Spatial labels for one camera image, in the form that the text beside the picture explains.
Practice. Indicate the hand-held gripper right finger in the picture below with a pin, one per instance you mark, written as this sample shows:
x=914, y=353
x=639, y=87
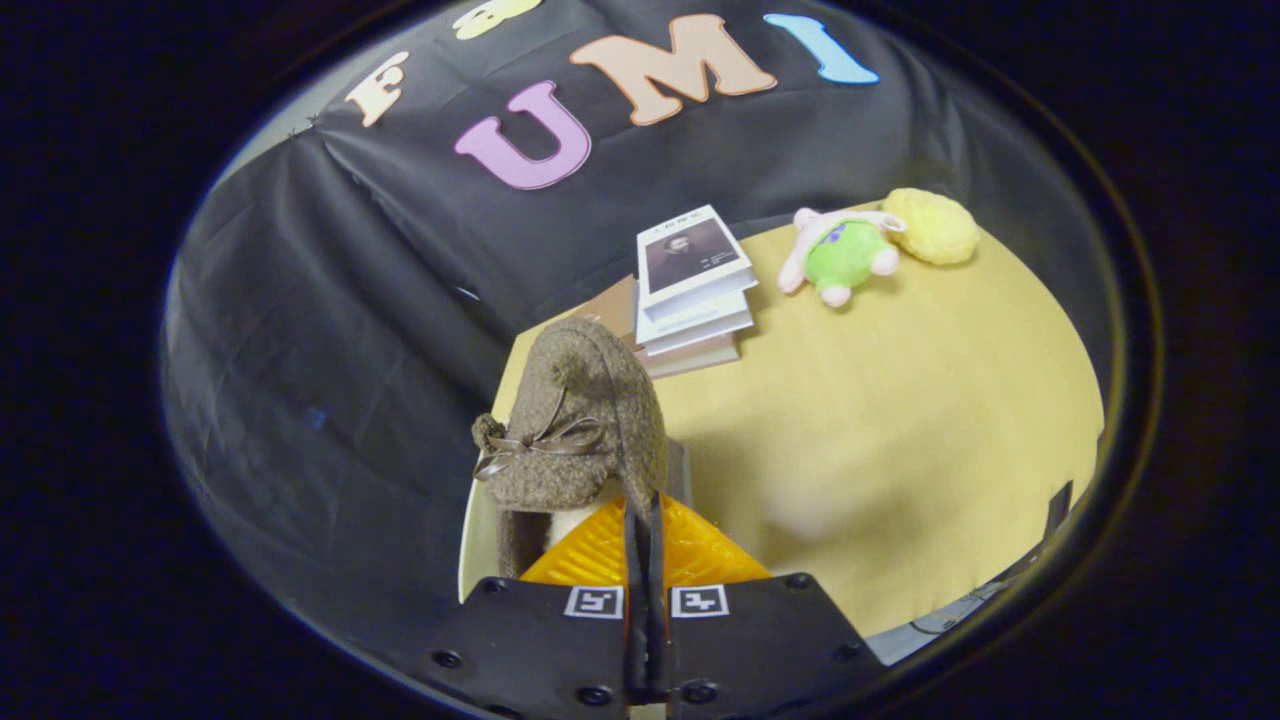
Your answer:
x=760, y=650

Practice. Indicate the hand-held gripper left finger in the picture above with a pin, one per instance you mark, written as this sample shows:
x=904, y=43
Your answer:
x=550, y=650

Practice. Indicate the beige fabric storage box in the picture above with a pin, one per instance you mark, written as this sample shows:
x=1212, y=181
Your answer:
x=478, y=545

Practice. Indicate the brown fuzzy shoe with bow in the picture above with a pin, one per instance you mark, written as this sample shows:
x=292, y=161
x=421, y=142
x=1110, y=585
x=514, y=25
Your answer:
x=590, y=400

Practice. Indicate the grey book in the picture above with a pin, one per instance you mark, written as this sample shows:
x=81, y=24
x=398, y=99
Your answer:
x=700, y=357

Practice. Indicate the dark furniture piece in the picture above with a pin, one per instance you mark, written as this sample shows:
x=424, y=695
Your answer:
x=1057, y=510

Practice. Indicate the plain white book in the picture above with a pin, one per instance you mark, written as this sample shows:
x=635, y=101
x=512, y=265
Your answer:
x=700, y=325

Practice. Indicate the brown book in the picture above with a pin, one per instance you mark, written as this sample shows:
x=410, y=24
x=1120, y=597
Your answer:
x=615, y=310

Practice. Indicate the white book with portrait cover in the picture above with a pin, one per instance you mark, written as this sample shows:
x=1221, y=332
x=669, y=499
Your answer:
x=690, y=255

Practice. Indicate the green plush toy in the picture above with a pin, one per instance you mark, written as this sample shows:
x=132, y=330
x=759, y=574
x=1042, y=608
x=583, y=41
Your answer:
x=845, y=255

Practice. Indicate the black backdrop cloth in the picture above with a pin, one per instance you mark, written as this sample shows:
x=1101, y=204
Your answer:
x=330, y=300

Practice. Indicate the yellow plush toy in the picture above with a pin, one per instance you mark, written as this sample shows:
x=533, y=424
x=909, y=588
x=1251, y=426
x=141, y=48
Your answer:
x=935, y=225

